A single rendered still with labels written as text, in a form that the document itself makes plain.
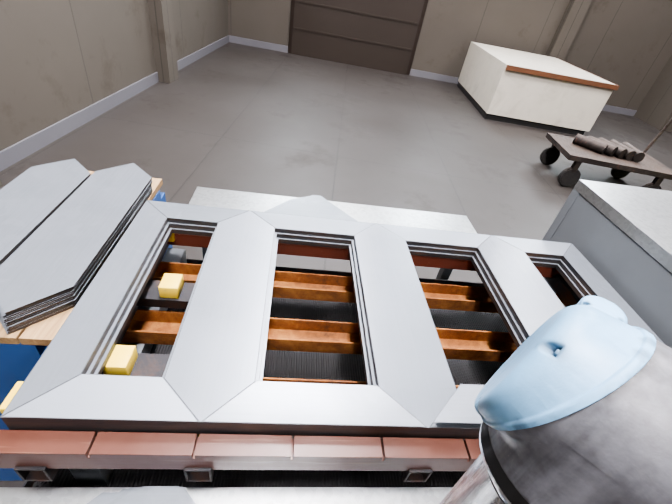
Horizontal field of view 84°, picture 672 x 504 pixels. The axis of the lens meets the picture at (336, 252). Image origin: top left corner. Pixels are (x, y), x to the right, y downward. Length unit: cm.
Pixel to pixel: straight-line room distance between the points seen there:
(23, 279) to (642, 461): 116
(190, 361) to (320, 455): 33
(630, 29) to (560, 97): 319
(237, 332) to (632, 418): 77
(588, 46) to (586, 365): 947
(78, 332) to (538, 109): 669
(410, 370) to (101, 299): 74
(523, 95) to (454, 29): 252
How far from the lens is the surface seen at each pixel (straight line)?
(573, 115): 726
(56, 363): 95
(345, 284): 132
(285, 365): 124
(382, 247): 123
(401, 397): 87
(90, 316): 101
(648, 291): 152
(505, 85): 668
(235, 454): 81
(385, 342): 94
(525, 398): 28
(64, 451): 88
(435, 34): 867
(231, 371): 85
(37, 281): 116
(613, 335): 30
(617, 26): 985
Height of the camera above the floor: 157
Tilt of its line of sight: 37 degrees down
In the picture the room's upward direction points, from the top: 11 degrees clockwise
